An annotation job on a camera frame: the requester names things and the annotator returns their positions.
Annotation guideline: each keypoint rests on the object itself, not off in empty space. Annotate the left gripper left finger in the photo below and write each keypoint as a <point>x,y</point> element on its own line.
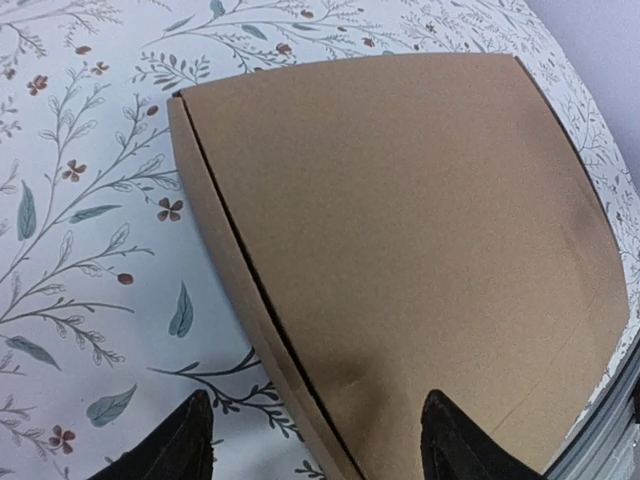
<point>180,447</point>

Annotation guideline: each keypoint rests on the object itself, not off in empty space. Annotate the floral patterned table mat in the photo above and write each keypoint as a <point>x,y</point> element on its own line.
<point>111,312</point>

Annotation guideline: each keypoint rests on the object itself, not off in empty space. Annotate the brown cardboard box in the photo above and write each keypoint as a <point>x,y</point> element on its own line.
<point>386,226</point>

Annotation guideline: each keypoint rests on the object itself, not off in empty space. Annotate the aluminium front rail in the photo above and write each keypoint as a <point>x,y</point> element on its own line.
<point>606,446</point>

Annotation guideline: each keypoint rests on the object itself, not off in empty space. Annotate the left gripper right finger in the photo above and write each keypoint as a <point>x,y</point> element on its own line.
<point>453,446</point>

